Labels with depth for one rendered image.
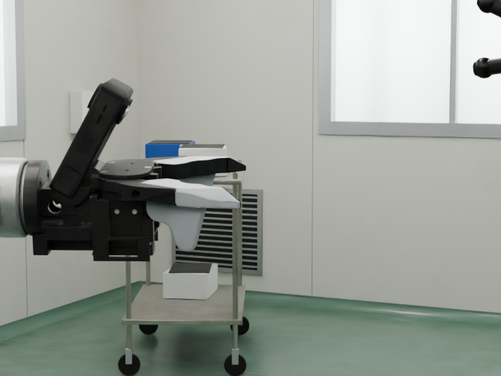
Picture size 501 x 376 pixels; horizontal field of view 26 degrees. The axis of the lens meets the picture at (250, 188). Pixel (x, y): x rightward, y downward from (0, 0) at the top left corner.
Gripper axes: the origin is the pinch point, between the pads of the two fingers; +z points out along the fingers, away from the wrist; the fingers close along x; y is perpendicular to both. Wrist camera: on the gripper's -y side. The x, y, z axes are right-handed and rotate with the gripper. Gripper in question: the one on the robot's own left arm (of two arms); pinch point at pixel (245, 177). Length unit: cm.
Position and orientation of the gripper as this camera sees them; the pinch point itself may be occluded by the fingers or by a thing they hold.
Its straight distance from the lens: 100.4
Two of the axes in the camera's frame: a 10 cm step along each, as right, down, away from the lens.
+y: 0.0, 9.7, 2.3
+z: 10.0, 0.0, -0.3
